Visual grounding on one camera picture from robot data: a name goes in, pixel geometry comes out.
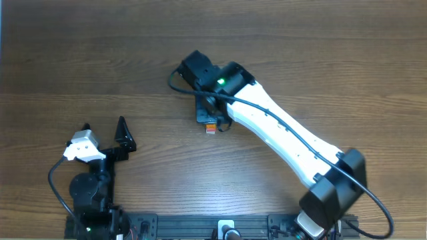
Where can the orange cube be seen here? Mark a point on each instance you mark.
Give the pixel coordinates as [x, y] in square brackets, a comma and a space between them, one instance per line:
[210, 126]

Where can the mounting rail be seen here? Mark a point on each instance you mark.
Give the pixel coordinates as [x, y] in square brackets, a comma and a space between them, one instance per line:
[193, 226]

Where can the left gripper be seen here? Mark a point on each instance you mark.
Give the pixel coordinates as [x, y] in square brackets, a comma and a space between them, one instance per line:
[115, 155]

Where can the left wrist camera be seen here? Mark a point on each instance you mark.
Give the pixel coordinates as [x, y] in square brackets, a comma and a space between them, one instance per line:
[83, 146]

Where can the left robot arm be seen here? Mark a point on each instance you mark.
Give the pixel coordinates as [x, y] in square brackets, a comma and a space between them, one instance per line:
[91, 190]

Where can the red cube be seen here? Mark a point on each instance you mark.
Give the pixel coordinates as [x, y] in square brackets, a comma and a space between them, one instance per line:
[210, 130]

